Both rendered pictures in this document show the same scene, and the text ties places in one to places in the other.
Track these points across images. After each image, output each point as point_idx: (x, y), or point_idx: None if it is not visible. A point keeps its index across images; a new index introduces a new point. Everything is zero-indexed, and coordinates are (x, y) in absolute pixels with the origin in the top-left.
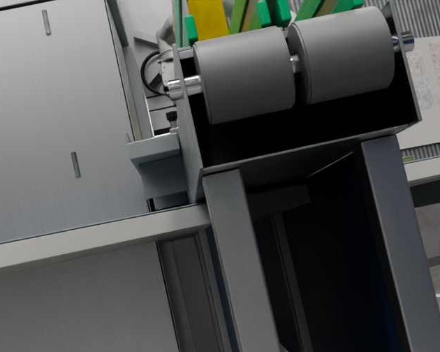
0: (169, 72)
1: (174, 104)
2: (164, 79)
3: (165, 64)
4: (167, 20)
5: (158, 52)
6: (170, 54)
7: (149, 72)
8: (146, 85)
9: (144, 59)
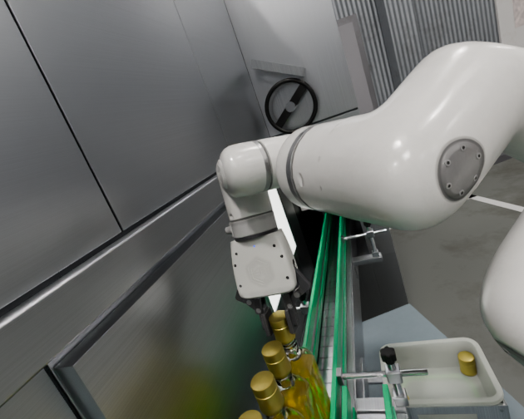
0: (246, 268)
1: (264, 327)
2: (239, 283)
3: (238, 248)
4: (219, 168)
5: (281, 83)
6: (243, 229)
7: (276, 106)
8: (273, 125)
9: (267, 94)
